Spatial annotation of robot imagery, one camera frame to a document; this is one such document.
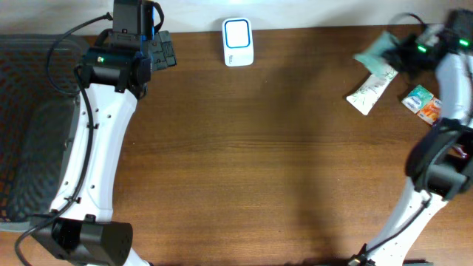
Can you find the white cream tube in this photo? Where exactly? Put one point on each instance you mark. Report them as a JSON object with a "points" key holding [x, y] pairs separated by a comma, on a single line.
{"points": [[368, 94]]}

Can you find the grey plastic basket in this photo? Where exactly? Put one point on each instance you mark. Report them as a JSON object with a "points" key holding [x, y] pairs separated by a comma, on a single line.
{"points": [[40, 108]]}

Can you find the red purple tissue pack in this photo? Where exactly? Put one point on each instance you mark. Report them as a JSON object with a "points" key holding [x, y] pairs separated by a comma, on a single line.
{"points": [[460, 151]]}

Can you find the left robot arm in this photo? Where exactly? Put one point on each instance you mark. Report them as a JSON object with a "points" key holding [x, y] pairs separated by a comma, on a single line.
{"points": [[112, 77]]}

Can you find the orange small tissue pack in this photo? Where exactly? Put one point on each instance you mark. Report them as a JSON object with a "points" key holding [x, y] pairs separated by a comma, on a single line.
{"points": [[430, 113]]}

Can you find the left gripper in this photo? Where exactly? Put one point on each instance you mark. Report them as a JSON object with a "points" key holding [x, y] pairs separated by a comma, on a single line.
{"points": [[162, 51]]}

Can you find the teal wet wipes pack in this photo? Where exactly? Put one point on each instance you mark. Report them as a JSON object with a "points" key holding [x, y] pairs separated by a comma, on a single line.
{"points": [[372, 58]]}

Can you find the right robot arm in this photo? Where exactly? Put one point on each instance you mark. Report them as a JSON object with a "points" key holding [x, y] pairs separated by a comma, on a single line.
{"points": [[439, 167]]}

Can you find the green small tissue pack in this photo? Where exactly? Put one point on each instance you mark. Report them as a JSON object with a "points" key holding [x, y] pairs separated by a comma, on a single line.
{"points": [[417, 99]]}

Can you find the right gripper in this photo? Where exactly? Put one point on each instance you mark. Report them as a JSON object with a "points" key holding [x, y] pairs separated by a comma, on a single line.
{"points": [[395, 55]]}

